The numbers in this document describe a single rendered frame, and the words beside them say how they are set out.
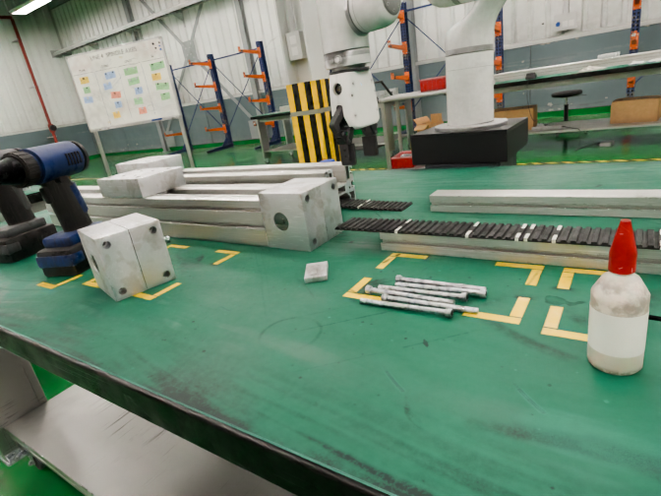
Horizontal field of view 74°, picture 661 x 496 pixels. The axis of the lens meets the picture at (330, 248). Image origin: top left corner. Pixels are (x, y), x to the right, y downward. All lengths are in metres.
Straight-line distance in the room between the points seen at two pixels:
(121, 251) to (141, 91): 6.02
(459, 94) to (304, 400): 0.99
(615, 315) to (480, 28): 0.96
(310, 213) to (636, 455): 0.50
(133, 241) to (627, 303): 0.58
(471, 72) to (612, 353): 0.94
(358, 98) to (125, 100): 6.10
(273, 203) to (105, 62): 6.30
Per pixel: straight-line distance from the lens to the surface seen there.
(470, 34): 1.23
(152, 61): 6.51
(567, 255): 0.58
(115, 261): 0.67
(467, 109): 1.23
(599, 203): 0.75
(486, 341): 0.43
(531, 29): 8.45
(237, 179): 1.03
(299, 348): 0.44
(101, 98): 7.05
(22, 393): 1.70
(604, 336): 0.39
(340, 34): 0.82
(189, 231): 0.89
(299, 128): 4.23
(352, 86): 0.82
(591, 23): 8.30
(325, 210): 0.71
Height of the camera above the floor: 1.01
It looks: 20 degrees down
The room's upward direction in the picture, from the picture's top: 9 degrees counter-clockwise
